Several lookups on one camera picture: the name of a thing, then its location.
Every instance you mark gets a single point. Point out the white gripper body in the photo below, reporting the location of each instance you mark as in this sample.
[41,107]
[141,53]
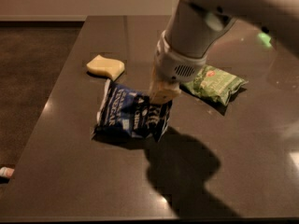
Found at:
[175,66]

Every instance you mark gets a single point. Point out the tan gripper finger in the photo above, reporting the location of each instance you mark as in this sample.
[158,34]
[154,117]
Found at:
[161,91]

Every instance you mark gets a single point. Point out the blue vinegar chip bag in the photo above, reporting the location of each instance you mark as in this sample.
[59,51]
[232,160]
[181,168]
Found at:
[125,112]

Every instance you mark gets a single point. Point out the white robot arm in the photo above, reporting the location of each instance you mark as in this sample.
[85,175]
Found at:
[197,24]

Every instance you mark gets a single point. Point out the green jalapeno chip bag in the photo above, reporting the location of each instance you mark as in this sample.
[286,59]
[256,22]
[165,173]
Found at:
[214,84]

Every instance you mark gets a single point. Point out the yellow sponge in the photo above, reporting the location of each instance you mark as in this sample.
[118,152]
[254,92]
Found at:
[105,67]

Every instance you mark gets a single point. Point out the white object at floor edge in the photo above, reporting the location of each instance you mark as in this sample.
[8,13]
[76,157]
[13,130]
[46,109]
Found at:
[6,172]

